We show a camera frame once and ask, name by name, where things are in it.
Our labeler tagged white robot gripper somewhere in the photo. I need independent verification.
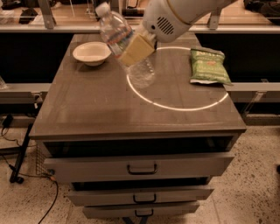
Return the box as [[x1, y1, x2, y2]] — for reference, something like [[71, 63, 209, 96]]
[[117, 0, 205, 67]]

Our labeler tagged middle drawer with handle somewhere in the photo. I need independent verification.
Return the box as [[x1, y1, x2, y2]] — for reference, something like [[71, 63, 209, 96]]
[[68, 185, 214, 207]]

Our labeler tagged clear plastic water bottle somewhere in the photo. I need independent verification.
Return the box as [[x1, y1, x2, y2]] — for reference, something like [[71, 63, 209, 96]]
[[95, 2, 155, 88]]

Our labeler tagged top drawer with handle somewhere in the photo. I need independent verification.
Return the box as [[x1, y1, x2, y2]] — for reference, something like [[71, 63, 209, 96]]
[[44, 152, 234, 183]]

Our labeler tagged green chip bag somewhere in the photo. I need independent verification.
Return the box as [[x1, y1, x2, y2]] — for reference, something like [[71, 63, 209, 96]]
[[190, 46, 232, 86]]

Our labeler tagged drawer with handle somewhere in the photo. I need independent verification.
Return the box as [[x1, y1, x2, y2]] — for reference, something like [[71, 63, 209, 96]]
[[82, 201, 200, 219], [68, 185, 214, 207], [44, 152, 234, 183]]

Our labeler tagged black bar leaning on floor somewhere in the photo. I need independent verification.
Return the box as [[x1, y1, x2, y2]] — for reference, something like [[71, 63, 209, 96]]
[[10, 123, 32, 184]]

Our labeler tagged bottom drawer with handle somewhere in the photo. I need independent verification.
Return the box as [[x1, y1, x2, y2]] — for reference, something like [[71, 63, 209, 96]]
[[82, 201, 200, 219]]

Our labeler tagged white paper bowl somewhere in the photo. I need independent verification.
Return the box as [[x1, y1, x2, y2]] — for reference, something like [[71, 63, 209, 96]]
[[73, 42, 111, 67]]

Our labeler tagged black cable on floor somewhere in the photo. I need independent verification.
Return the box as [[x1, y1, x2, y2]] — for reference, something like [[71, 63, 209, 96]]
[[0, 125, 60, 224]]

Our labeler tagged metal shelf rail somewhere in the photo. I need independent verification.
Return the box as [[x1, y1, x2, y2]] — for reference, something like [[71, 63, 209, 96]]
[[0, 0, 280, 34]]

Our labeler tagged grey drawer cabinet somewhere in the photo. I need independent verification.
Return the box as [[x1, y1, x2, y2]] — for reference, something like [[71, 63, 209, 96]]
[[28, 31, 248, 221]]

